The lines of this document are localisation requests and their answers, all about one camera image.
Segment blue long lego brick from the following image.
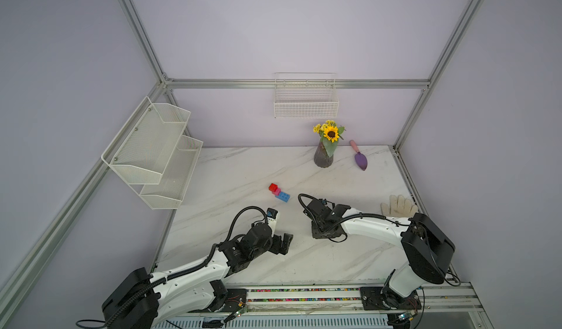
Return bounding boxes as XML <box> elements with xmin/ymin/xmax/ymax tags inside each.
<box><xmin>276</xmin><ymin>191</ymin><xmax>291</xmax><ymax>203</ymax></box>

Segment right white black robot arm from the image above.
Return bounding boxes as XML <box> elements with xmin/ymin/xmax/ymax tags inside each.
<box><xmin>298</xmin><ymin>194</ymin><xmax>455</xmax><ymax>302</ymax></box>

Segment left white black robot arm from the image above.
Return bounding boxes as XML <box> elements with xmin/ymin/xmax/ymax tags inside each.
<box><xmin>76</xmin><ymin>207</ymin><xmax>294</xmax><ymax>328</ymax></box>

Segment purple pink garden trowel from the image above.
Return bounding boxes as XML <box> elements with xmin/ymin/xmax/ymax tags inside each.
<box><xmin>350</xmin><ymin>140</ymin><xmax>368</xmax><ymax>171</ymax></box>

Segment white work glove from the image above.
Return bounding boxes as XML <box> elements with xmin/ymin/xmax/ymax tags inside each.
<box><xmin>381</xmin><ymin>195</ymin><xmax>419</xmax><ymax>218</ymax></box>

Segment sunflower bouquet in grey vase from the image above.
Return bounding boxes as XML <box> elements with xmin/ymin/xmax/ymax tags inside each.
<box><xmin>313</xmin><ymin>120</ymin><xmax>345</xmax><ymax>168</ymax></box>

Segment white mesh two-tier shelf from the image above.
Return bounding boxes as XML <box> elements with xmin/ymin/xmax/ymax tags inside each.
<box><xmin>101</xmin><ymin>97</ymin><xmax>203</xmax><ymax>210</ymax></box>

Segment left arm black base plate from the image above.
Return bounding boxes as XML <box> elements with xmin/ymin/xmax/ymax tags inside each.
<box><xmin>206</xmin><ymin>288</ymin><xmax>248</xmax><ymax>313</ymax></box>

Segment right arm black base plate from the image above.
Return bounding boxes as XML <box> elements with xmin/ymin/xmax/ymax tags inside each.
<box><xmin>359</xmin><ymin>287</ymin><xmax>422</xmax><ymax>311</ymax></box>

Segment white wire wall basket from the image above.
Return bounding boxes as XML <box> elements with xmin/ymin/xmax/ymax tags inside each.
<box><xmin>274</xmin><ymin>72</ymin><xmax>340</xmax><ymax>119</ymax></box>

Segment aluminium front rail frame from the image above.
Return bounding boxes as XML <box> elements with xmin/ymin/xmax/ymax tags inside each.
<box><xmin>118</xmin><ymin>281</ymin><xmax>484</xmax><ymax>317</ymax></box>

